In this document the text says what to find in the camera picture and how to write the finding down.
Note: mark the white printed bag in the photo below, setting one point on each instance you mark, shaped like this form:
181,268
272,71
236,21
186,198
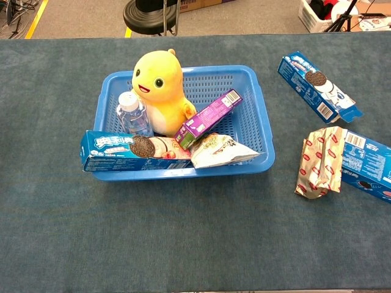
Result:
374,23

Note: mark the slim Oreo box white cream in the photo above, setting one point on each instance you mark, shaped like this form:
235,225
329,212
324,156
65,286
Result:
305,82

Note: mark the black round stool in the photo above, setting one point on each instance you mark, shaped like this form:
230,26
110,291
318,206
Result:
146,18

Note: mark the brown cardboard sheet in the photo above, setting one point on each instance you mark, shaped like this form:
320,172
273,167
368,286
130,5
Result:
375,6

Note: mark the yellow plush toy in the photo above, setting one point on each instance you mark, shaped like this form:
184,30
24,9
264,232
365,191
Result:
159,79

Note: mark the brown cardboard box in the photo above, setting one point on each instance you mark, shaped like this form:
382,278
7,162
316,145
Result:
198,4

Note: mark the white snack bag black print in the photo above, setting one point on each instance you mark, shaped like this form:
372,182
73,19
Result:
220,152

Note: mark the clear water bottle white cap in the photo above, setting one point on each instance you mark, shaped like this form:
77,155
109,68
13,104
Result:
133,117

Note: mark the slim Oreo box pink cream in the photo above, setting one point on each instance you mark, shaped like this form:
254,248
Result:
116,146

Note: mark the wide blue Oreo box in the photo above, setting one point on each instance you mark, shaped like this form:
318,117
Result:
366,164

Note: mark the gold snack packet red print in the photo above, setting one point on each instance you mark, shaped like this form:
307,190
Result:
320,161

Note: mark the purple milk carton box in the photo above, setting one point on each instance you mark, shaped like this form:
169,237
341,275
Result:
207,117

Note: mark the black tripod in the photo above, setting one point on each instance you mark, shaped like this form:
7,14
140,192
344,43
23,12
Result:
343,18

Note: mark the white plastic storage basket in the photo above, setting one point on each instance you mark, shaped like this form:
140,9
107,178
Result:
311,19

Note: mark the teal felt table cloth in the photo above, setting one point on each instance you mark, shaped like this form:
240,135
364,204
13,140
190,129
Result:
195,232

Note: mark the blue plastic perforated basket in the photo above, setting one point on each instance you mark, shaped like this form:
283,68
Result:
256,122

